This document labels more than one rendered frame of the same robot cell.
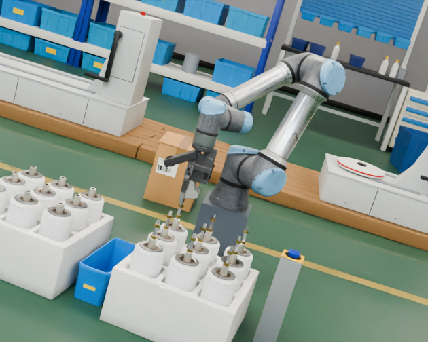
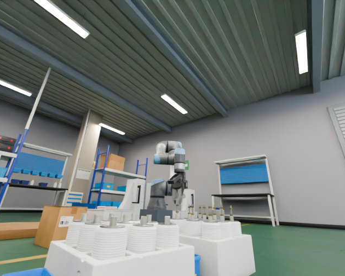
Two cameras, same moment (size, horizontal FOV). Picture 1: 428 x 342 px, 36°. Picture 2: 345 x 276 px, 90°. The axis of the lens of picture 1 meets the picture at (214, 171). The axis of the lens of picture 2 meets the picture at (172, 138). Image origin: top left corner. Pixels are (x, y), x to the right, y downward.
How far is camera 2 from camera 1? 196 cm
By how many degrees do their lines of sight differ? 66
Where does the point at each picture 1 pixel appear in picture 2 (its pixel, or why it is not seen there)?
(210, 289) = (238, 229)
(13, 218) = (149, 245)
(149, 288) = (230, 243)
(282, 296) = not seen: hidden behind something
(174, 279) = (229, 233)
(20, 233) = (166, 253)
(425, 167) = (128, 200)
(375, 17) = (46, 168)
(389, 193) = (125, 212)
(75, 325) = not seen: outside the picture
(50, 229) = (176, 238)
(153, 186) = (57, 237)
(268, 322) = not seen: hidden behind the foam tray
